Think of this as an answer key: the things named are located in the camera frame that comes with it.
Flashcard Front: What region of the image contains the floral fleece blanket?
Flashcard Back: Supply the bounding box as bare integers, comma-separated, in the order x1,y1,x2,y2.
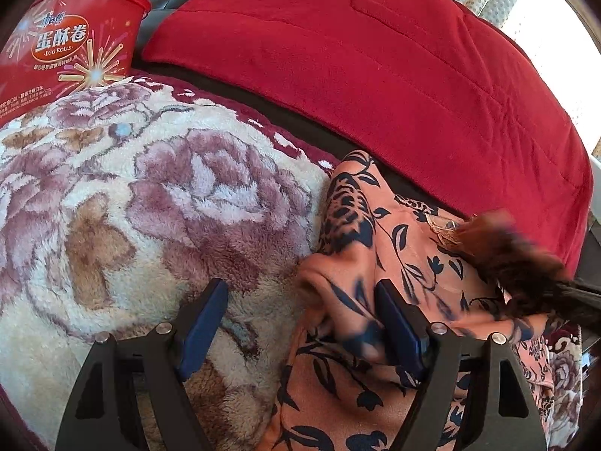
0,73,587,451

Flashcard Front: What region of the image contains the white cabinet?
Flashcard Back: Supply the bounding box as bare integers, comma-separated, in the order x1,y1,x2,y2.
589,157,601,226

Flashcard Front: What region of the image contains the red quilt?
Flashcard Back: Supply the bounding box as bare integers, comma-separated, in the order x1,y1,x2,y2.
141,0,595,273

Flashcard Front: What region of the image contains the orange floral garment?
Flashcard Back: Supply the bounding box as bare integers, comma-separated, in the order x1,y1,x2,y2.
256,149,583,451

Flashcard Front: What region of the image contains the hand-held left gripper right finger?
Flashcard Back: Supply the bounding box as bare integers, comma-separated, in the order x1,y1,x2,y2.
376,279,548,451

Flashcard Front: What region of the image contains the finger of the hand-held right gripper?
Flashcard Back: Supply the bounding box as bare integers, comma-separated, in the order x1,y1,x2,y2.
556,279,601,325

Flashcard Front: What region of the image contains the red snack tin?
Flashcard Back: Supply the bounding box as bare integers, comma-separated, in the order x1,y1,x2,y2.
0,0,158,120

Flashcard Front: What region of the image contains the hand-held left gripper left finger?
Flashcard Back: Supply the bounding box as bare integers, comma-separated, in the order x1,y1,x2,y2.
61,278,229,451

